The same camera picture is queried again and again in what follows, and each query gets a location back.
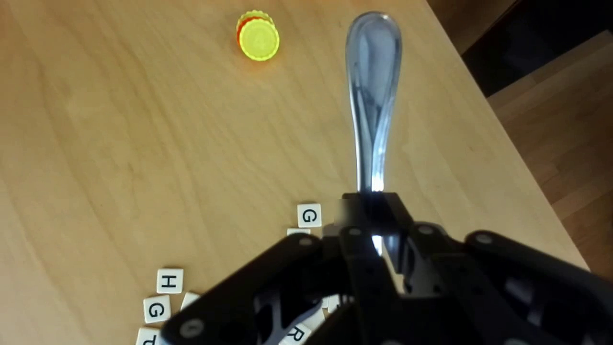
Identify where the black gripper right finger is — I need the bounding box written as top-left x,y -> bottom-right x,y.
384,193 -> 613,345

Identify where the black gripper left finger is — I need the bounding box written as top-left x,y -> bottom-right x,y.
160,191 -> 409,345

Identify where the pile of letter tiles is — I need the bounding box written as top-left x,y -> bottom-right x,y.
145,233 -> 359,345

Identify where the white letter tile g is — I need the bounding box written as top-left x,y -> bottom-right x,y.
296,203 -> 321,228
141,295 -> 170,323

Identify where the white letter tile H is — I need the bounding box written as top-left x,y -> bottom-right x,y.
154,268 -> 183,295

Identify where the white letter tile G lower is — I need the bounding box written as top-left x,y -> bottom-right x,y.
141,295 -> 170,323

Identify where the yellow bottle cap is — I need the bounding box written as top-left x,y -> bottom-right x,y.
235,9 -> 281,63

